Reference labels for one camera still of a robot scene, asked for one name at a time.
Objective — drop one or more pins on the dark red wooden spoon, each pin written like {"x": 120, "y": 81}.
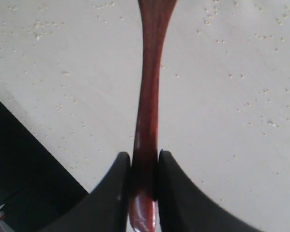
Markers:
{"x": 155, "y": 17}

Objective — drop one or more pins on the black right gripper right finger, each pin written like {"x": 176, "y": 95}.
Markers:
{"x": 183, "y": 207}

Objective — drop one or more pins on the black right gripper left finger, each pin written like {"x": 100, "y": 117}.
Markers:
{"x": 105, "y": 208}

